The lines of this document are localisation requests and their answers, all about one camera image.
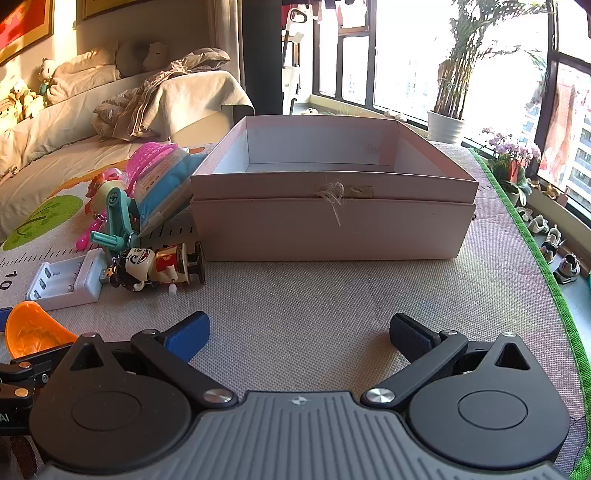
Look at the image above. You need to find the white plant pot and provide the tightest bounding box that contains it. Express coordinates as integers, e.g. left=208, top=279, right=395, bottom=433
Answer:
left=427, top=110, right=466, bottom=145

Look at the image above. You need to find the pink orchid plant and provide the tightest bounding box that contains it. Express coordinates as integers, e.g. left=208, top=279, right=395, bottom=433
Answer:
left=479, top=127, right=542, bottom=207

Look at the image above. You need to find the cream pillow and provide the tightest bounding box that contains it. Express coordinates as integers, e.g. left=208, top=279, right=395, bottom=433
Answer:
left=45, top=39, right=122, bottom=105

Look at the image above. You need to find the printed play mat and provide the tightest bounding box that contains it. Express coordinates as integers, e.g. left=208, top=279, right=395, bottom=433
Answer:
left=0, top=141, right=589, bottom=480

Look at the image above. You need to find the wind-up opera figure toy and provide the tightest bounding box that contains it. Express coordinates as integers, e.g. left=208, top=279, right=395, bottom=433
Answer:
left=109, top=241, right=206, bottom=296

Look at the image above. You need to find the pink plastic basket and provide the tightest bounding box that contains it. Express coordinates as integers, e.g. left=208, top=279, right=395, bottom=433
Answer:
left=126, top=141, right=179, bottom=186

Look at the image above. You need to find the pale pink cardboard box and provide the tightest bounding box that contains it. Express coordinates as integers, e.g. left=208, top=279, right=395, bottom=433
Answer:
left=190, top=115, right=479, bottom=261

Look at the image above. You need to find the blue tissue packet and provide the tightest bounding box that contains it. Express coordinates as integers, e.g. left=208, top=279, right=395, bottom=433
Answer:
left=131, top=148, right=208, bottom=237

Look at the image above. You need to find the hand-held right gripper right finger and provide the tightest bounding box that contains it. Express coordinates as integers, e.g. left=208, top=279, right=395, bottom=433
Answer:
left=362, top=314, right=532, bottom=409

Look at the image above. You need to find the white bear plush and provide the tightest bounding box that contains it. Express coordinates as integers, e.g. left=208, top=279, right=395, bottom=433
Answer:
left=39, top=57, right=60, bottom=96

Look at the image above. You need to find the red framed picture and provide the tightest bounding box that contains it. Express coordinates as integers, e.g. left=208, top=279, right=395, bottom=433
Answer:
left=0, top=0, right=55, bottom=66

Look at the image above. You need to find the white battery charger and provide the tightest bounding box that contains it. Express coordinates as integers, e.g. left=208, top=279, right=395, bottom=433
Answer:
left=25, top=248, right=108, bottom=311

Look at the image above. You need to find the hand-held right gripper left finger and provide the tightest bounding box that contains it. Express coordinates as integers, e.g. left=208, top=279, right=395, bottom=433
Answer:
left=69, top=311, right=236, bottom=409

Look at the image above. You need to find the gold framed picture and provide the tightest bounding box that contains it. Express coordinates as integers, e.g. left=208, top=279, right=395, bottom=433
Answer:
left=76, top=0, right=155, bottom=22

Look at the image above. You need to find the beige sofa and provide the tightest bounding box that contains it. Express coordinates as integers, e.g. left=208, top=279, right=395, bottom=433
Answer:
left=0, top=46, right=256, bottom=241

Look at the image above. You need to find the beige throw blanket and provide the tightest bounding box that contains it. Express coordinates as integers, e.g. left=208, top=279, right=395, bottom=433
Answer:
left=154, top=71, right=256, bottom=140

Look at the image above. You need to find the tall green potted plant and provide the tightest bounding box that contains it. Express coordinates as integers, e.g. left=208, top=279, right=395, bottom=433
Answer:
left=434, top=0, right=555, bottom=120

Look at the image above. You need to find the white stick vacuum cleaner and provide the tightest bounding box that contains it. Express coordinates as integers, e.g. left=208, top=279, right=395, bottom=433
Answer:
left=281, top=8, right=309, bottom=116

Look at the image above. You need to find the grey plush cushion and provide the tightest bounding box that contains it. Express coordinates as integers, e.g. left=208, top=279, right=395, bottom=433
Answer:
left=115, top=41, right=170, bottom=77

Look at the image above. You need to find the small pink plastic toy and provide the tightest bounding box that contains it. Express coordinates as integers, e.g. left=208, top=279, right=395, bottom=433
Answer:
left=76, top=216, right=108, bottom=251

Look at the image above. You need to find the yellow-haired plush doll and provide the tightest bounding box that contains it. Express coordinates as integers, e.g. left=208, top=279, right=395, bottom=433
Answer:
left=0, top=80, right=45, bottom=134

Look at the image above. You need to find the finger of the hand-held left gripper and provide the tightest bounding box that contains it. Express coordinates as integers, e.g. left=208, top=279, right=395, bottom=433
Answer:
left=0, top=345, right=72, bottom=403

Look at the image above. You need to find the orange plastic scoop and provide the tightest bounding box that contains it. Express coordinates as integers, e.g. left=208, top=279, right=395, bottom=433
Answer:
left=6, top=302, right=78, bottom=359

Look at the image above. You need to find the beige puffer jacket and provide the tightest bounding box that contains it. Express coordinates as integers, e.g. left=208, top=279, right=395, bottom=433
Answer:
left=93, top=47, right=232, bottom=142

